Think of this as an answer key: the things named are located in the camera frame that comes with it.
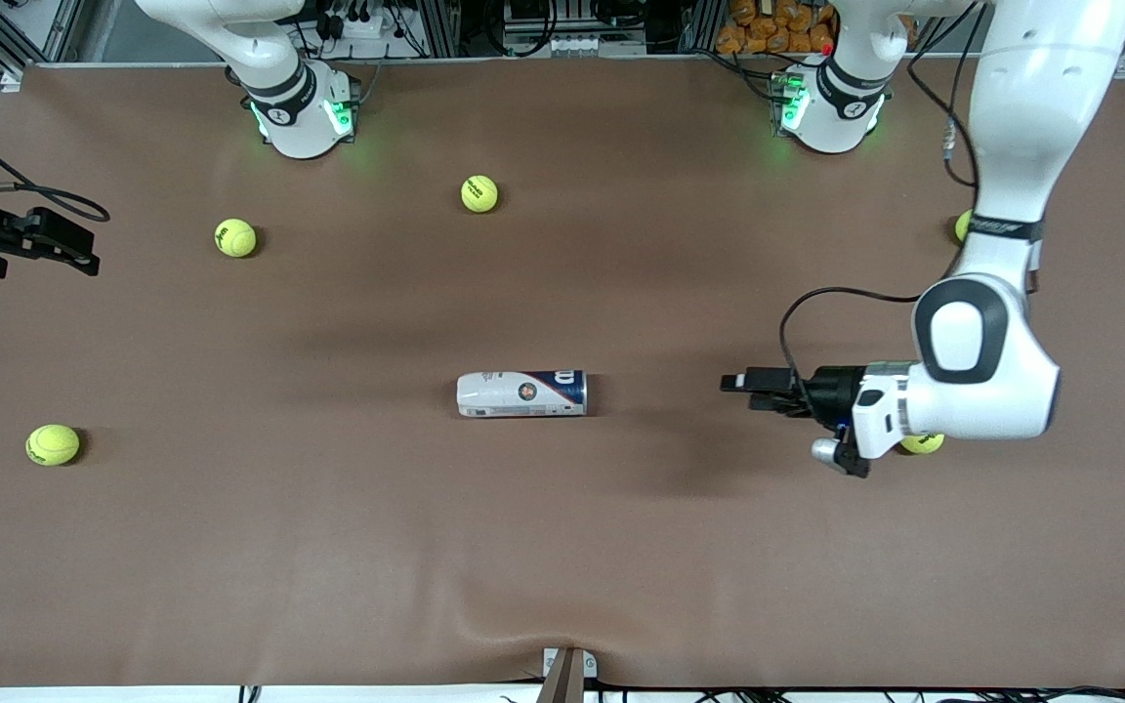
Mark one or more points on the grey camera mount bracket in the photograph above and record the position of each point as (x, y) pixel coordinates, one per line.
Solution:
(567, 674)

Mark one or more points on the white blue tennis ball can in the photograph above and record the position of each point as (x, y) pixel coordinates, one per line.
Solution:
(520, 393)

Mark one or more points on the orange snack bags pile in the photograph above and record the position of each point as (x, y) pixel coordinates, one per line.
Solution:
(777, 24)

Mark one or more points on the grey equipment box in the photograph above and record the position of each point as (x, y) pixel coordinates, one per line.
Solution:
(572, 29)

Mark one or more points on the white power strip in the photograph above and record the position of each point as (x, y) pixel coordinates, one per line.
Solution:
(367, 26)

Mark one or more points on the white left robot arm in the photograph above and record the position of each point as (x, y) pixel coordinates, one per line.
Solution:
(1041, 117)

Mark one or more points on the yellow tennis ball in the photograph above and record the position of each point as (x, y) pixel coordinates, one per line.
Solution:
(53, 444)
(962, 227)
(922, 444)
(479, 193)
(235, 237)

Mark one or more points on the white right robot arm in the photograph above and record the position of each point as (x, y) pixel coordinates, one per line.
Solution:
(294, 107)

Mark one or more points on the brown table mat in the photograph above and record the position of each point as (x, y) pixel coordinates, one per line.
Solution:
(562, 547)

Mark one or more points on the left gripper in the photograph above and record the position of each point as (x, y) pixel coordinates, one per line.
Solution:
(830, 391)

